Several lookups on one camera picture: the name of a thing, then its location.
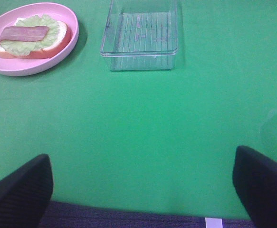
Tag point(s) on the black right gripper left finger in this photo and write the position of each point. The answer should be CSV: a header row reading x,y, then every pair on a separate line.
x,y
25,194

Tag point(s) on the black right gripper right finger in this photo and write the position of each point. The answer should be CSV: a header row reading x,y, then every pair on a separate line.
x,y
255,181

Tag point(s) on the green toy lettuce leaf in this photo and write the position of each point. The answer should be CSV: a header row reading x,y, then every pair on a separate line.
x,y
37,34

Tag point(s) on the toy bacon strip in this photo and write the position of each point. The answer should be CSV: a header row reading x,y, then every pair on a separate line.
x,y
26,34

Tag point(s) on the toy bread slice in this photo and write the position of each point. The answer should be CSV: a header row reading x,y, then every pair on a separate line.
x,y
57,38

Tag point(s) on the white floor tape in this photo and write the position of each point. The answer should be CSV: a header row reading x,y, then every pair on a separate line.
x,y
213,222

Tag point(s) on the green tablecloth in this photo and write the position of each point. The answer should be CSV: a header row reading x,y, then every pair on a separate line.
x,y
157,141

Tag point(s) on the pink round plate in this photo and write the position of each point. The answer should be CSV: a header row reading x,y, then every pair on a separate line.
x,y
26,67

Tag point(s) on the clear right plastic tray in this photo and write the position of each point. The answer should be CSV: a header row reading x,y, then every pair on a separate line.
x,y
141,35

